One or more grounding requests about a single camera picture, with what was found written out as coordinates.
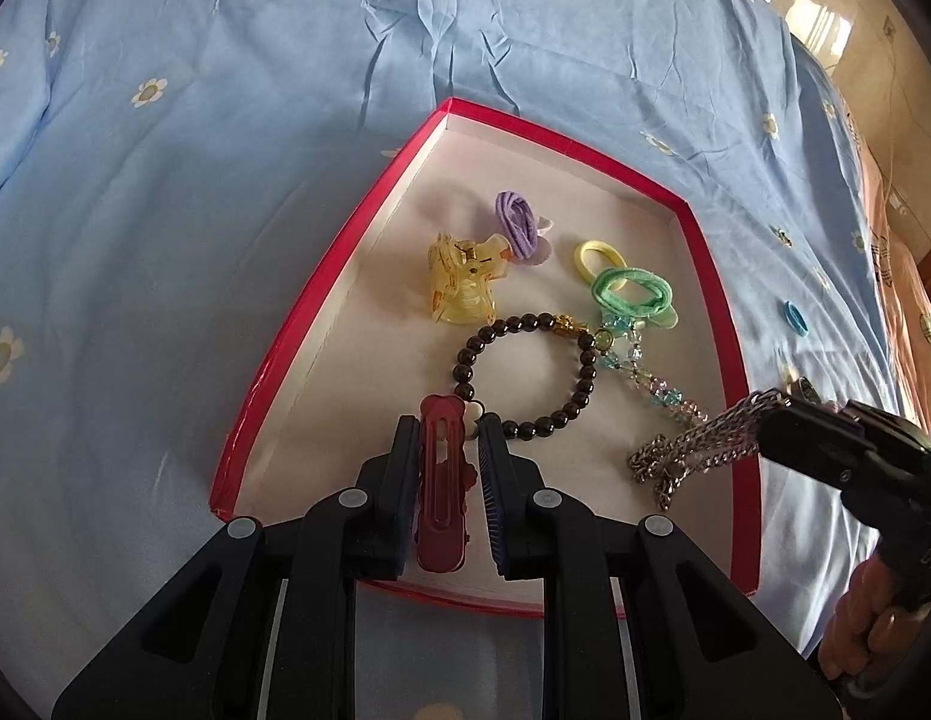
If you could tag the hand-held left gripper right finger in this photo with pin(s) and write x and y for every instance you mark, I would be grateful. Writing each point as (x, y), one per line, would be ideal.
(491, 480)

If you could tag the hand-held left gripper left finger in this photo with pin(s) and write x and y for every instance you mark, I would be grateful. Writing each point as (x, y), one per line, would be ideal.
(405, 465)

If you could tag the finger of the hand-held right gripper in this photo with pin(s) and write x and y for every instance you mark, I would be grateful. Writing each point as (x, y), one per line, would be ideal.
(885, 426)
(810, 442)

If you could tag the pinkish red hair clip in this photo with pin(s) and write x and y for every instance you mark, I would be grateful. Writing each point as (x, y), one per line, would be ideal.
(443, 510)

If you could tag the red cardboard box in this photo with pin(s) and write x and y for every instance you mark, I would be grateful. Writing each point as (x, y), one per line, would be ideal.
(375, 315)

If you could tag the yellow hair claw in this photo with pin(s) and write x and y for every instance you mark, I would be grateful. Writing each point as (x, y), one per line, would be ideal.
(465, 300)

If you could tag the person's right hand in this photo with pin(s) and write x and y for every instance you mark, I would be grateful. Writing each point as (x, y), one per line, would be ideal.
(859, 630)

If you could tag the pink printed blanket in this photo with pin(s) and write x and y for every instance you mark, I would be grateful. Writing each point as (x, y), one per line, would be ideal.
(904, 277)

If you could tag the blue floral bedsheet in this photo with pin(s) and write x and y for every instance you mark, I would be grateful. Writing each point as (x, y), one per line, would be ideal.
(210, 165)

